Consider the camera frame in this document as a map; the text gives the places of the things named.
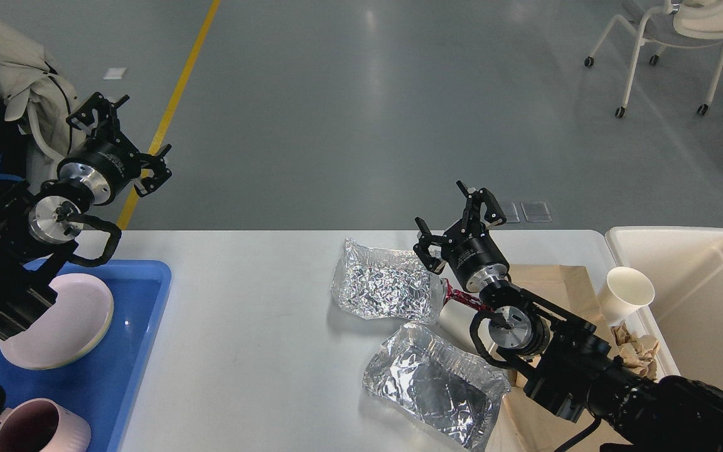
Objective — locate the pink plate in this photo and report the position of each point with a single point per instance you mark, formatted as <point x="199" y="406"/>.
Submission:
<point x="82" y="303"/>

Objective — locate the white paper cup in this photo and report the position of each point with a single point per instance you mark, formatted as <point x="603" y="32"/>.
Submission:
<point x="624" y="292"/>

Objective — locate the white chair with jacket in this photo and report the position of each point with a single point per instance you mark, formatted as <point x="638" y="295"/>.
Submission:
<point x="34" y="130"/>

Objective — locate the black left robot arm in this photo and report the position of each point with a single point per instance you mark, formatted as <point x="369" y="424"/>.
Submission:
<point x="51" y="233"/>

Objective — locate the crumpled foil tray upper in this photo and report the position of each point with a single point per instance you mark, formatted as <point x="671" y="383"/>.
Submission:
<point x="376" y="283"/>

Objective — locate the pink ribbed mug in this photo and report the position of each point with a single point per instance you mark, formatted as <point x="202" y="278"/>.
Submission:
<point x="43" y="425"/>

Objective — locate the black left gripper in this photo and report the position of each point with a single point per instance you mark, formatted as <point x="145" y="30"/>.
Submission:
<point x="106" y="167"/>

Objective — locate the white chair on casters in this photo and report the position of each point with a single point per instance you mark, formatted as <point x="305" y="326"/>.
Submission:
<point x="670" y="24"/>

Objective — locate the white plastic bin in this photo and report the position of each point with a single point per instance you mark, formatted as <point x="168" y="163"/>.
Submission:
<point x="685" y="266"/>

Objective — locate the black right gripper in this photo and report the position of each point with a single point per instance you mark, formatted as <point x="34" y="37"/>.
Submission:
<point x="476" y="261"/>

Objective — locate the yellow plate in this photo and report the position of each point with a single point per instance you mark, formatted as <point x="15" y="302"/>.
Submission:
<point x="94" y="342"/>

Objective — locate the blue plastic tray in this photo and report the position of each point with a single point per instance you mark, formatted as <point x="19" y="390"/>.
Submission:
<point x="102" y="386"/>

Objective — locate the beige jacket on chair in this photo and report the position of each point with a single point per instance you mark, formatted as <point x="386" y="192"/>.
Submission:
<point x="29" y="73"/>

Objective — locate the crumpled brown paper ball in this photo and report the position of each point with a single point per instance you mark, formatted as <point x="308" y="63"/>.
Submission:
<point x="639" y="353"/>

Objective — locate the crumpled foil tray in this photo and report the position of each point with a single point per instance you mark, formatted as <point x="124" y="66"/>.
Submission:
<point x="376" y="283"/>
<point x="454" y="392"/>

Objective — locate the crumpled foil tray lower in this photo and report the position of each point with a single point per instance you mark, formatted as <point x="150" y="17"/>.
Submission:
<point x="454" y="392"/>

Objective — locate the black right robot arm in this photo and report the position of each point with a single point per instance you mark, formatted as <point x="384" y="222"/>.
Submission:
<point x="566" y="365"/>

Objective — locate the brown paper bag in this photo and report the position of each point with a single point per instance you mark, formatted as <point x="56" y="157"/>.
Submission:
<point x="523" y="425"/>

